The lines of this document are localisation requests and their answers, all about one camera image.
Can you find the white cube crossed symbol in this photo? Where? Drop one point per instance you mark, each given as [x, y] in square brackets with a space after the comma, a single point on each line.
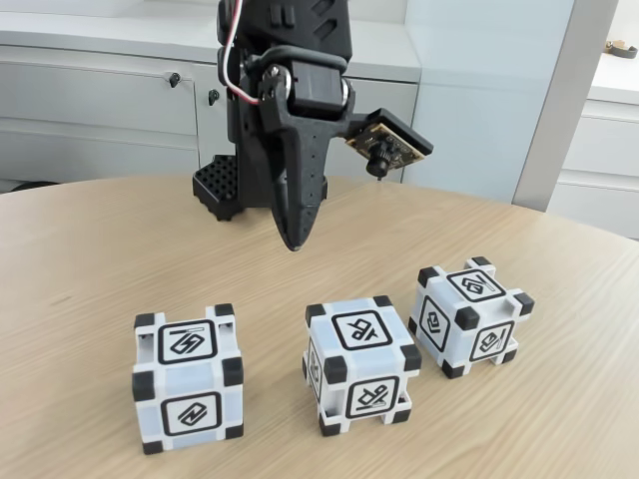
[359, 359]

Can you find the white cube stacked-squares symbol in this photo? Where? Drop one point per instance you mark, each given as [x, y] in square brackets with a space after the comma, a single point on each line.
[469, 309]

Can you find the black cabinet key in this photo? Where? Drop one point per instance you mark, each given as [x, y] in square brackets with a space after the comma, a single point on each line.
[174, 80]
[213, 97]

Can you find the white cube zigzag symbol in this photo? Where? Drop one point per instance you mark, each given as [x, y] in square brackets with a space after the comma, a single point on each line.
[190, 379]

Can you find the white drawer cabinet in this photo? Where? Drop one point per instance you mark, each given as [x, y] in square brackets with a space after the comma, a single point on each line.
[609, 149]

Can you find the bare circuit board camera module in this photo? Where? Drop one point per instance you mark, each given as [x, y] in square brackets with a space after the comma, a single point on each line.
[394, 144]

